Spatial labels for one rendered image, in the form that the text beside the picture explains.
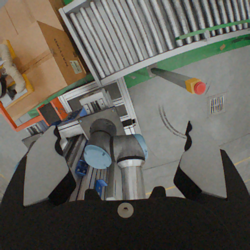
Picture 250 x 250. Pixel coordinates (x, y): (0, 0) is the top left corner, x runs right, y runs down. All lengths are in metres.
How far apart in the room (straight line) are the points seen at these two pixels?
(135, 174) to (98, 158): 0.15
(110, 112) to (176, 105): 1.41
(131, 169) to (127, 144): 0.10
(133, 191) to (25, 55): 0.86
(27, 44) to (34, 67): 0.13
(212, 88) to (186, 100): 0.49
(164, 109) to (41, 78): 1.57
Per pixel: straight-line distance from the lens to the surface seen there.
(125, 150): 0.45
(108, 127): 0.59
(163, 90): 1.73
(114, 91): 1.43
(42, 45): 0.78
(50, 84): 0.77
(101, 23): 1.09
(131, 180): 0.44
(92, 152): 0.46
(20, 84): 0.64
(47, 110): 0.50
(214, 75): 2.11
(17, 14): 1.48
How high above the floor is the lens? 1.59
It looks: 60 degrees down
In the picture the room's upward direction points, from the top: 176 degrees clockwise
